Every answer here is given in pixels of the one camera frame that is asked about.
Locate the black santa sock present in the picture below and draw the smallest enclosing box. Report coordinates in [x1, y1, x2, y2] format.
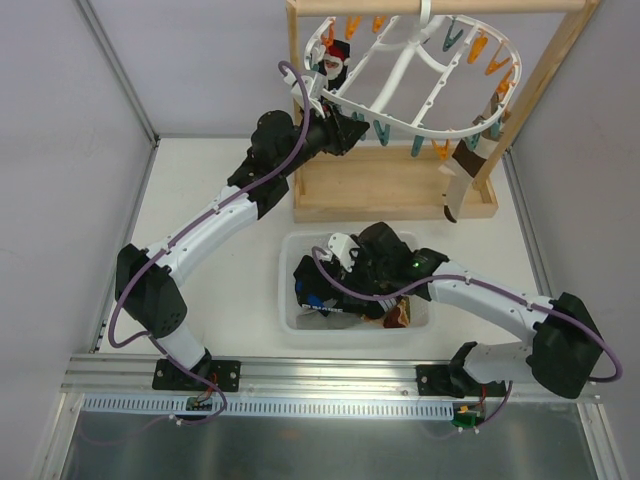
[319, 40, 351, 91]

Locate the brown cream striped sock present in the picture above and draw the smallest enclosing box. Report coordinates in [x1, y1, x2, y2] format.
[439, 109, 511, 223]

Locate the white plastic basket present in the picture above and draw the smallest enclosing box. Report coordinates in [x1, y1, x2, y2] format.
[278, 231, 435, 344]

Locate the left black mount plate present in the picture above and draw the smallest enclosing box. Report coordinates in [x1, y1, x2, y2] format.
[152, 358, 242, 392]

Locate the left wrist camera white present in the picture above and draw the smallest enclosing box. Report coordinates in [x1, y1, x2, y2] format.
[284, 71, 327, 116]

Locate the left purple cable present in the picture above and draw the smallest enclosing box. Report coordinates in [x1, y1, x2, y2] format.
[106, 60, 316, 350]

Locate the green circuit board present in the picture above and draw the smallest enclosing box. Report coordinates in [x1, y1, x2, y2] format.
[451, 406, 486, 431]

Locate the black blue sport sock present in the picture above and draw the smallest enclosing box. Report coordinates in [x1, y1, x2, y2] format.
[293, 255, 385, 319]

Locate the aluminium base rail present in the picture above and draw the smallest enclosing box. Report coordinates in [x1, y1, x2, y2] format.
[60, 353, 433, 401]

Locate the black mount plate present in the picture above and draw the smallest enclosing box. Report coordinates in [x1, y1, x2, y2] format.
[415, 364, 465, 398]
[152, 358, 242, 392]

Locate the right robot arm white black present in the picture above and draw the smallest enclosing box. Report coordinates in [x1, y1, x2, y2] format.
[329, 222, 604, 399]

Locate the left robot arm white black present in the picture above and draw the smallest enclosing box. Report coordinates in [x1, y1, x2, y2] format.
[112, 104, 369, 390]

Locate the brown patterned sock in basket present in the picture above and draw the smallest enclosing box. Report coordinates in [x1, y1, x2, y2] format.
[372, 297, 411, 329]

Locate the white slotted cable duct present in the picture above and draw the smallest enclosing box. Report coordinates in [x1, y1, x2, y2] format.
[81, 394, 454, 422]

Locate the teal clothes peg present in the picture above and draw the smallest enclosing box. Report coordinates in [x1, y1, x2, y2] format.
[373, 120, 391, 147]

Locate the wooden hanging rack frame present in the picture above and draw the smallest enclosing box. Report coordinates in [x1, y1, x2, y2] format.
[286, 1, 597, 222]

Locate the right black mount plate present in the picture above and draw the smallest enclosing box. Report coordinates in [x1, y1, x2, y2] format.
[415, 364, 465, 398]

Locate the white round clip hanger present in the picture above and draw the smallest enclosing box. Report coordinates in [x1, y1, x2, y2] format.
[301, 15, 522, 143]

